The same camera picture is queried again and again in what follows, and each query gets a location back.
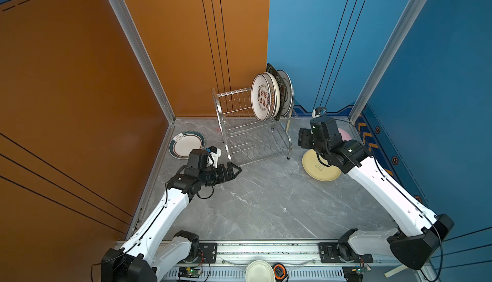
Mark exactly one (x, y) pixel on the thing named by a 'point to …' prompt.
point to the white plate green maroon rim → (182, 144)
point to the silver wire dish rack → (248, 140)
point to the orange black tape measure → (280, 272)
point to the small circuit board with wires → (353, 273)
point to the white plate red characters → (261, 97)
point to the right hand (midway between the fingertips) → (302, 132)
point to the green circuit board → (191, 272)
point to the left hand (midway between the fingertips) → (234, 170)
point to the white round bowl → (259, 271)
